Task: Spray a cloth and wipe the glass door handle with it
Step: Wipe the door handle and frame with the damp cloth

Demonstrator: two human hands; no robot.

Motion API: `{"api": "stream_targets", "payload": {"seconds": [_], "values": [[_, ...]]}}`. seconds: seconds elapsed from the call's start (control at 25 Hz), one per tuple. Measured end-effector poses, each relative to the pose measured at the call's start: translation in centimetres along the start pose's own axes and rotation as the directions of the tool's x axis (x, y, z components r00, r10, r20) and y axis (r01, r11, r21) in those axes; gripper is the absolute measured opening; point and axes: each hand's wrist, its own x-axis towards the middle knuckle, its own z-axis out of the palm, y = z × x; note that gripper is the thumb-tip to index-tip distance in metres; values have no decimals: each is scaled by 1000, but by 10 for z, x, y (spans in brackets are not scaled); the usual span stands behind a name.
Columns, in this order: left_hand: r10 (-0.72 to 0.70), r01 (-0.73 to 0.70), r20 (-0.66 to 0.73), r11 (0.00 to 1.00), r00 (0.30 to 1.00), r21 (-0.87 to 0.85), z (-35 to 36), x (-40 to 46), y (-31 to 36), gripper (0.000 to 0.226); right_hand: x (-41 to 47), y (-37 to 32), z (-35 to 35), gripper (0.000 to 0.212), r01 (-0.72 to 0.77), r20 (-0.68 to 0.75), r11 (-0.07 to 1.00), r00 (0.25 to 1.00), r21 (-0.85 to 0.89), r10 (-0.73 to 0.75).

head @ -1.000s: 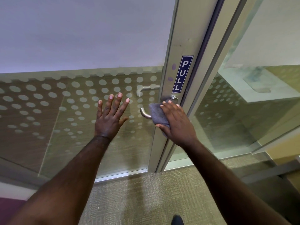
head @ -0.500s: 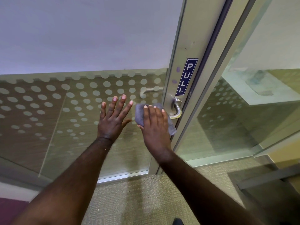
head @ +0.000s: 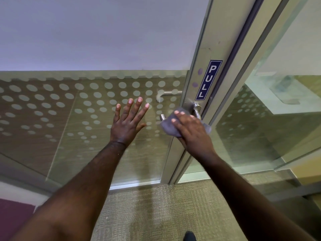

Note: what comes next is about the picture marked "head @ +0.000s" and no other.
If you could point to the dotted glass partition panel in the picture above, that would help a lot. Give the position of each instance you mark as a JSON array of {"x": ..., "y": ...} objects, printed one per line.
[{"x": 250, "y": 135}]

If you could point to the dark blue shoe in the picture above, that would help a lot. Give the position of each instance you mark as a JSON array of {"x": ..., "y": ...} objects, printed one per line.
[{"x": 189, "y": 237}]

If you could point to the person's left hand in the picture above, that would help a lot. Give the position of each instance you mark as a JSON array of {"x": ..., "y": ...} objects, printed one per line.
[{"x": 124, "y": 130}]

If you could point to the person's left forearm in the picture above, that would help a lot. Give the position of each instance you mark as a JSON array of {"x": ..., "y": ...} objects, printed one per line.
[{"x": 75, "y": 193}]

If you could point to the aluminium framed glass door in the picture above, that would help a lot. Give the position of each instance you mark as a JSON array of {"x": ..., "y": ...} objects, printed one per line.
[{"x": 220, "y": 35}]

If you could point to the person's right forearm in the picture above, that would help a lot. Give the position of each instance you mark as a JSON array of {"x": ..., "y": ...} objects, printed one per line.
[{"x": 250, "y": 203}]

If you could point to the grey microfibre cloth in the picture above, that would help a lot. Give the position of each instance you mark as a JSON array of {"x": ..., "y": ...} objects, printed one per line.
[{"x": 168, "y": 127}]

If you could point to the blue PULL sign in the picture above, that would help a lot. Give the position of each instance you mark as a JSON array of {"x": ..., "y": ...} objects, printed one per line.
[{"x": 208, "y": 80}]

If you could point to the silver door handle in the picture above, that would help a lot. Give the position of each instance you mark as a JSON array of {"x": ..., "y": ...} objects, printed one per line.
[{"x": 170, "y": 92}]

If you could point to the person's right hand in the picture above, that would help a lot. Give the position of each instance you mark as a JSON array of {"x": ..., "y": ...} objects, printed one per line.
[{"x": 195, "y": 138}]

